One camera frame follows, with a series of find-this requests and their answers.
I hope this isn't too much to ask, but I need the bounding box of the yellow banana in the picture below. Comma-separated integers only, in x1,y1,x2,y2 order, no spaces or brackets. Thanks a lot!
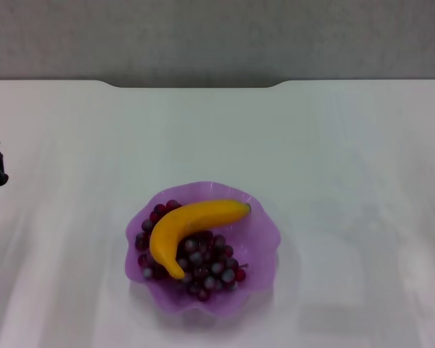
149,199,252,280

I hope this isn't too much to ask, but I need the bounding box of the dark red grape bunch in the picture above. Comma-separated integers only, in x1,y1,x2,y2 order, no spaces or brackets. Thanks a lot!
136,199,247,302

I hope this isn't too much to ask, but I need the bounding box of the purple wavy plastic bowl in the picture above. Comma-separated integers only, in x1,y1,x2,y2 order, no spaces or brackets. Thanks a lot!
125,181,281,317

